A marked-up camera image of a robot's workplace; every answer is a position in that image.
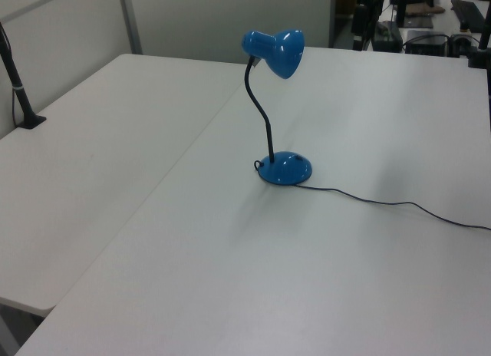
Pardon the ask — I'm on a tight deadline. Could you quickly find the black clamped camera pole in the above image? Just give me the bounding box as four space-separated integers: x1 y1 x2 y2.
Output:
0 21 48 129

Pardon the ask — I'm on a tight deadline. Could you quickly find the black electronics box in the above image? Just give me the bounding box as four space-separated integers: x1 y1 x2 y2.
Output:
402 29 450 57

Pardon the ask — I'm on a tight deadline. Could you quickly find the blue gooseneck desk lamp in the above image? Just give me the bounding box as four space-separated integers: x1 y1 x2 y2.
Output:
240 28 314 187

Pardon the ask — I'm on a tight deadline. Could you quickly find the black keyboard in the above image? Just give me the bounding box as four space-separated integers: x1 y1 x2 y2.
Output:
450 0 487 31

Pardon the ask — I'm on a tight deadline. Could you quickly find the thin black lamp power cable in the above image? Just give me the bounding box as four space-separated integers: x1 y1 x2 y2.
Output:
252 160 491 232

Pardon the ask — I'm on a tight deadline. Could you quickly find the black pole with table clamp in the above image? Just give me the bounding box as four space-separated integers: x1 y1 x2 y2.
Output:
465 8 491 70

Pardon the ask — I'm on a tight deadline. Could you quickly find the black device with green light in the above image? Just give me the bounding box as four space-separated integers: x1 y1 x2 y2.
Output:
372 20 404 53

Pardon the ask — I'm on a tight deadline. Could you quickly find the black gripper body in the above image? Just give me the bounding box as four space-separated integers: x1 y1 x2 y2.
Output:
351 3 371 36

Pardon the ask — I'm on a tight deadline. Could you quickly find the black monitor stand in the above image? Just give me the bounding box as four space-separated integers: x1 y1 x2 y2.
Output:
394 0 435 30

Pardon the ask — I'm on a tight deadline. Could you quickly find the brown flat object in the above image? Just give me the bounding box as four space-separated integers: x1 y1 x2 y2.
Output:
405 3 447 16

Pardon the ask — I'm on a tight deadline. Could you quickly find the black tripod stand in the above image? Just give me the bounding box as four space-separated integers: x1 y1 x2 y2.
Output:
359 0 389 51

